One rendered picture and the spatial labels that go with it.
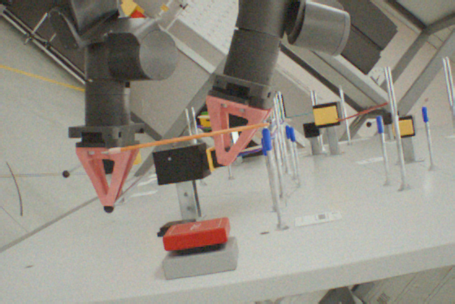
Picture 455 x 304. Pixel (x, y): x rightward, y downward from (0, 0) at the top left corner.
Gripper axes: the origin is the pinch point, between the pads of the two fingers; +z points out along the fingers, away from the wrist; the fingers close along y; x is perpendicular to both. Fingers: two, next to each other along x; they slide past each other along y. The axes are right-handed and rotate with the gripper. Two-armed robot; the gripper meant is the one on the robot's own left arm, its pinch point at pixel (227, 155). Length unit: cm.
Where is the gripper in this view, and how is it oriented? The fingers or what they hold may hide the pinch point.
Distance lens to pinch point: 72.5
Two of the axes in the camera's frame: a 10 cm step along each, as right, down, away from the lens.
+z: -2.4, 9.6, 1.5
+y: 1.8, -1.1, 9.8
